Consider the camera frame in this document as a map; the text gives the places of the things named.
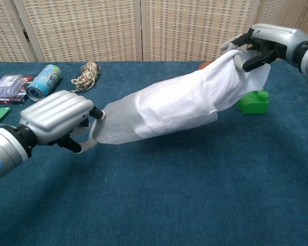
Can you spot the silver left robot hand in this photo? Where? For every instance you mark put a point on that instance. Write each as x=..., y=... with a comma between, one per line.
x=56, y=112

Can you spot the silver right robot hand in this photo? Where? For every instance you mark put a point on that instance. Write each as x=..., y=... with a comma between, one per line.
x=279, y=38

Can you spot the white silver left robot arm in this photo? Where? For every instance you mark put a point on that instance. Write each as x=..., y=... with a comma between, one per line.
x=5, y=151

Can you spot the light blue drink can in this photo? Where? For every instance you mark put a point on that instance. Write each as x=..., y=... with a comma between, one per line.
x=45, y=82

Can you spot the dark red black box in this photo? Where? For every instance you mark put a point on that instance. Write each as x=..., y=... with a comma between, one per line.
x=12, y=100

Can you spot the clear purple plastic box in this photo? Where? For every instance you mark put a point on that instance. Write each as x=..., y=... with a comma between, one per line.
x=7, y=84

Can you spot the green toy building block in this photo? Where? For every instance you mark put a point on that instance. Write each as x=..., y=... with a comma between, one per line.
x=254, y=106

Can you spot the round brown woven coaster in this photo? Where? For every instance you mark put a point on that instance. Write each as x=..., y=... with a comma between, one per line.
x=202, y=66

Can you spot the dark metal screen hinge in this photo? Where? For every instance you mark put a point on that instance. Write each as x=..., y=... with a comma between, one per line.
x=26, y=35

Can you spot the woven rattan folding screen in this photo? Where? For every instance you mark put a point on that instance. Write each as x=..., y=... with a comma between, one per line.
x=92, y=25

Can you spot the blue felt table cover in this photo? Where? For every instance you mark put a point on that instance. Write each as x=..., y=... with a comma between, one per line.
x=154, y=205

